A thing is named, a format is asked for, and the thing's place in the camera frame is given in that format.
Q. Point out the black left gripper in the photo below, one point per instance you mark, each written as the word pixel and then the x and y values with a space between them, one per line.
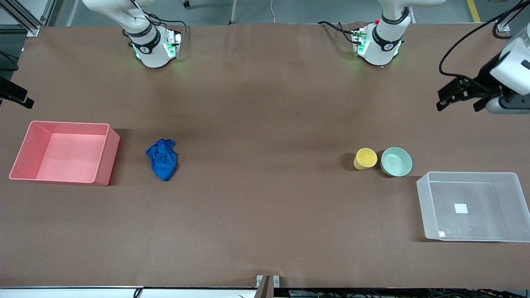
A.
pixel 483 78

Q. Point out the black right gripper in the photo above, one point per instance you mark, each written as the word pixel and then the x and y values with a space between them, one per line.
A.
pixel 9 92

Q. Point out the mint green bowl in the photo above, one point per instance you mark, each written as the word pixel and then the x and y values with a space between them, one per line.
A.
pixel 396 162

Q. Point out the yellow cup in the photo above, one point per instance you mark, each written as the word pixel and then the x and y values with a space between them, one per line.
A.
pixel 366 158

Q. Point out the blue cloth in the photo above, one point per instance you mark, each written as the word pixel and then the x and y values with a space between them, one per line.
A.
pixel 163 161

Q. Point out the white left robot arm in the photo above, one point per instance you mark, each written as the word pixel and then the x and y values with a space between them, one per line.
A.
pixel 383 45

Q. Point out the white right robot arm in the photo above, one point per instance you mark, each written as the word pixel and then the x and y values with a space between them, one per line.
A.
pixel 151 51

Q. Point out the clear plastic box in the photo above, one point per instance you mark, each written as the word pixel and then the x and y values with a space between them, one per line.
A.
pixel 468 194

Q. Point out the pink plastic bin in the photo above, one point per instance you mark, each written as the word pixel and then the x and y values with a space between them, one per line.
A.
pixel 70 155

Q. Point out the white square sticker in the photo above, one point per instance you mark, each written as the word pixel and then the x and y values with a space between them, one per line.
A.
pixel 461 208

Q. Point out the white pole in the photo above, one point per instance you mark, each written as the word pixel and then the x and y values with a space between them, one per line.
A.
pixel 234 10

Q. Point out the small aluminium corner bracket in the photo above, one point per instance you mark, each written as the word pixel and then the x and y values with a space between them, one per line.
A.
pixel 504 26

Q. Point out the aluminium frame rail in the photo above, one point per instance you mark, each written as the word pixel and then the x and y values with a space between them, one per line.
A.
pixel 25 18

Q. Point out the metal table edge bracket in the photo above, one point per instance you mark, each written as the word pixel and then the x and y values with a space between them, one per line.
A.
pixel 267 285

